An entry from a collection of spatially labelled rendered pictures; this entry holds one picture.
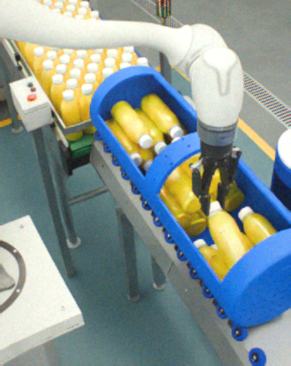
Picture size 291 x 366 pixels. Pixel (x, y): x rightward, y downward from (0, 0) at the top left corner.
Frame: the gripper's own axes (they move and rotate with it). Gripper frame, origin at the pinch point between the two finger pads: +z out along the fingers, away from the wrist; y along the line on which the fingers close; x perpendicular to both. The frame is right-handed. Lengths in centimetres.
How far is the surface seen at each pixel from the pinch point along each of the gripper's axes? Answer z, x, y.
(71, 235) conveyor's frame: 112, 102, -15
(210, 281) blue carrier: 10.7, -14.7, -8.8
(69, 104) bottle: 15, 75, -11
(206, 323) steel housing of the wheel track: 34.3, -13.0, -7.7
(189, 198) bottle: 7.3, 9.5, -1.4
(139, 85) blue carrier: 6, 62, 10
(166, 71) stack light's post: 33, 102, 41
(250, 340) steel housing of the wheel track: 28.5, -25.8, -2.3
